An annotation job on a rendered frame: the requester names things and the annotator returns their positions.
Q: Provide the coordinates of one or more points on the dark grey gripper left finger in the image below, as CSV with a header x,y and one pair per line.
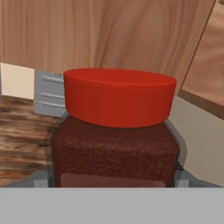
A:
x,y
40,179

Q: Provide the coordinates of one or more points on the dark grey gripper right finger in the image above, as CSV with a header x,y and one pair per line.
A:
x,y
183,180

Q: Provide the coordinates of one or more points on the paprika jar with red lid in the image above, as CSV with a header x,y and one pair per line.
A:
x,y
116,145

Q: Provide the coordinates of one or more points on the wooden cabinet with dark edge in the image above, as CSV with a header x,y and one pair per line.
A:
x,y
207,58

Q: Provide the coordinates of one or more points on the light wooden cabinet door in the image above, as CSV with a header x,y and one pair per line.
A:
x,y
110,32

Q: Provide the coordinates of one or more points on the grey ribbed box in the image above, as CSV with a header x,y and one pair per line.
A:
x,y
48,93

